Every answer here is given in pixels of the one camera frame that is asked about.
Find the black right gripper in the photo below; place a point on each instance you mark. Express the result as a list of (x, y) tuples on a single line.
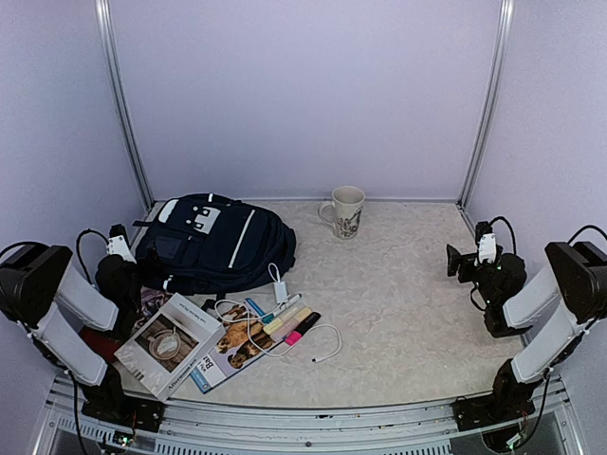
[(455, 259)]

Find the navy blue student backpack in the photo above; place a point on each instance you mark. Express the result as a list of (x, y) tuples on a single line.
[(209, 244)]

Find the pink black highlighter marker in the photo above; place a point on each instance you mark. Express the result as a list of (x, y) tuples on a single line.
[(295, 336)]

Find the beige highlighter marker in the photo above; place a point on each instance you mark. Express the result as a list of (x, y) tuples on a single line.
[(292, 322)]

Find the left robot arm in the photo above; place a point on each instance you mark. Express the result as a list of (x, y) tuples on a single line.
[(38, 282)]

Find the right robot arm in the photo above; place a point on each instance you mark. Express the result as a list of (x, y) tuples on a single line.
[(573, 283)]

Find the purple picture card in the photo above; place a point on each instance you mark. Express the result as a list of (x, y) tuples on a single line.
[(151, 301)]

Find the red floral round tin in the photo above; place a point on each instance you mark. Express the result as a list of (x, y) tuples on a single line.
[(104, 344)]

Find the white afternoon tea book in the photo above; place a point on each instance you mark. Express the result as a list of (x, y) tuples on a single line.
[(164, 351)]

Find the beige patterned ceramic mug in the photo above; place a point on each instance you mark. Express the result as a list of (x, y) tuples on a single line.
[(342, 212)]

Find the blue dog cover book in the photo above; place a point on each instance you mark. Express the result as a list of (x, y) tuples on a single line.
[(242, 344)]

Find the white teal-capped marker pen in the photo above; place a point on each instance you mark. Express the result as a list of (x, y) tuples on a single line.
[(269, 317)]

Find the white USB charger block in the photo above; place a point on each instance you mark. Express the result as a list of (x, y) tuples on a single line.
[(280, 292)]

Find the yellow highlighter marker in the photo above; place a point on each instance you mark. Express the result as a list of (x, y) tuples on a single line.
[(282, 318)]

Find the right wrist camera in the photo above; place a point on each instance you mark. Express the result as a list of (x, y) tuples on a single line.
[(488, 251)]

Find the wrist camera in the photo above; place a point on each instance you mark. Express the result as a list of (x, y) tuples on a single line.
[(488, 251), (118, 243)]

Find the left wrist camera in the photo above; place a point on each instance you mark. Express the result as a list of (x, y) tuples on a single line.
[(118, 243)]

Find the front aluminium rail base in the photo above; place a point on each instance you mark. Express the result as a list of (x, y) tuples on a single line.
[(189, 427)]

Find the right aluminium frame post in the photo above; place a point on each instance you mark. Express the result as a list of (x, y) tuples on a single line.
[(505, 21)]

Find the aluminium frame post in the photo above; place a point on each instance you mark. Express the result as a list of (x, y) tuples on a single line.
[(110, 50), (505, 21)]

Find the left aluminium frame post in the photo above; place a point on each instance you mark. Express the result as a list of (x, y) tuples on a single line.
[(110, 50)]

